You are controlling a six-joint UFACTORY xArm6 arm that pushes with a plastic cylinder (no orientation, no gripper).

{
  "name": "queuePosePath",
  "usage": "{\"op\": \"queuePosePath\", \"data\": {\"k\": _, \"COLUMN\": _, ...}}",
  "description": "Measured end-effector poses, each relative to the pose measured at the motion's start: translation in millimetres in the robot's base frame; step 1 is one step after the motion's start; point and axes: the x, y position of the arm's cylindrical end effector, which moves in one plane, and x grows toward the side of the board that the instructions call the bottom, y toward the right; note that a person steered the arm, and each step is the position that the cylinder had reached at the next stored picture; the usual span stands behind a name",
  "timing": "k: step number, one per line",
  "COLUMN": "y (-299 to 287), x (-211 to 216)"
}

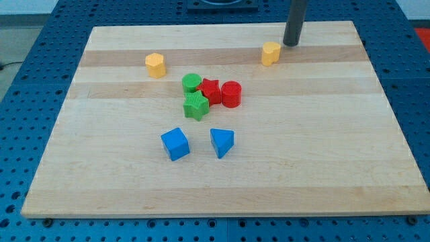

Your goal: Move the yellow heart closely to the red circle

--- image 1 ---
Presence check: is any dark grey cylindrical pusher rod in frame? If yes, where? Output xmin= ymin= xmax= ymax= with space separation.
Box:
xmin=283 ymin=0 xmax=308 ymax=47

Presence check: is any green cylinder block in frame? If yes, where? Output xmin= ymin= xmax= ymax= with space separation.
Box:
xmin=181 ymin=73 xmax=202 ymax=93

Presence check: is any red cylinder block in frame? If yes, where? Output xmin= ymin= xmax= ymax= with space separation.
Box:
xmin=221 ymin=81 xmax=242 ymax=108

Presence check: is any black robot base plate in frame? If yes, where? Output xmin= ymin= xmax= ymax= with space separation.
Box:
xmin=185 ymin=0 xmax=259 ymax=11

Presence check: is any light wooden board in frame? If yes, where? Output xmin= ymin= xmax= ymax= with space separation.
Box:
xmin=21 ymin=21 xmax=429 ymax=218

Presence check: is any blue cube block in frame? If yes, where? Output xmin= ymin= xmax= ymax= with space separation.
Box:
xmin=161 ymin=128 xmax=190 ymax=161

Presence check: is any blue triangle block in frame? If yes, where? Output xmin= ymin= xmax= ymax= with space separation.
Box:
xmin=210 ymin=128 xmax=234 ymax=159

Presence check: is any red star block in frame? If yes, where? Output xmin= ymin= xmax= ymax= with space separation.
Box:
xmin=196 ymin=78 xmax=222 ymax=106

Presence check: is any green star block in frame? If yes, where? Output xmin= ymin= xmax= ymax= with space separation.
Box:
xmin=183 ymin=91 xmax=210 ymax=121

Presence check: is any yellow hexagon block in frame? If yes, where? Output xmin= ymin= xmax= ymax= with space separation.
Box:
xmin=145 ymin=52 xmax=167 ymax=79

